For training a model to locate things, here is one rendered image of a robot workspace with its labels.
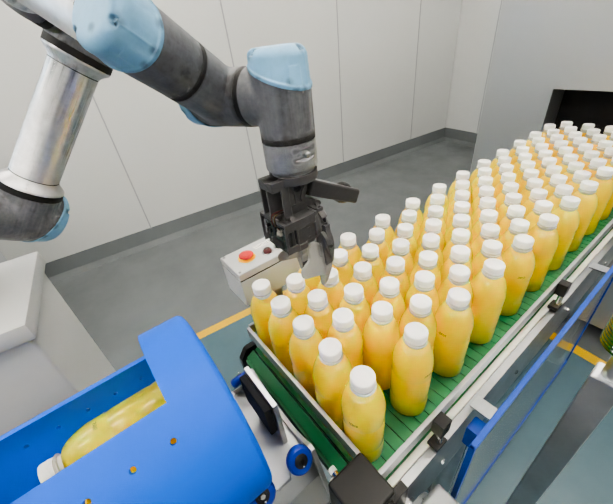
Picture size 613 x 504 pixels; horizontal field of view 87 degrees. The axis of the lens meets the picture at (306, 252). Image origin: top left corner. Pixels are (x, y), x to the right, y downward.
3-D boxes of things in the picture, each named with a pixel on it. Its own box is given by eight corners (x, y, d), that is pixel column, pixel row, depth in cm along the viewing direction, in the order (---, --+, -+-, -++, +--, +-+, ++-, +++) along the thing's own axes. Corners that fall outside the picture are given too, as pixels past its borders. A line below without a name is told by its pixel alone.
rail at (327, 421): (249, 336, 78) (246, 328, 77) (251, 334, 79) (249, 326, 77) (373, 482, 51) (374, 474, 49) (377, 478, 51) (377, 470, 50)
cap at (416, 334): (398, 337, 56) (399, 330, 55) (414, 327, 58) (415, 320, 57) (415, 352, 53) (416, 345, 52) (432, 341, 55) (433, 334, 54)
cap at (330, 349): (323, 367, 53) (322, 360, 52) (316, 349, 56) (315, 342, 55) (345, 361, 54) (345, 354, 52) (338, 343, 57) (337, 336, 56)
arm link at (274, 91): (262, 45, 43) (319, 39, 40) (275, 129, 50) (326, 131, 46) (225, 51, 38) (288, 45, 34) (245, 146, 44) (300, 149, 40)
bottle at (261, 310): (257, 356, 79) (240, 300, 68) (269, 333, 84) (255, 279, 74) (284, 361, 77) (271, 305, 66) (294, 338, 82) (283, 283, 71)
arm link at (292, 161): (294, 128, 49) (329, 136, 44) (298, 158, 52) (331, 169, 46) (252, 141, 46) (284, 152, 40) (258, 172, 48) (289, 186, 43)
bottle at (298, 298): (322, 350, 78) (315, 293, 68) (293, 356, 78) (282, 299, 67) (316, 328, 84) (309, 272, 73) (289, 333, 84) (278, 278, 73)
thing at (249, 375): (250, 410, 65) (236, 373, 58) (260, 402, 66) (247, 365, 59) (277, 450, 58) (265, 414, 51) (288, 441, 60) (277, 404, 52)
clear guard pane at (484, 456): (436, 536, 82) (471, 446, 54) (565, 359, 118) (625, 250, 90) (438, 538, 82) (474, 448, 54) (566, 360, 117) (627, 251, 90)
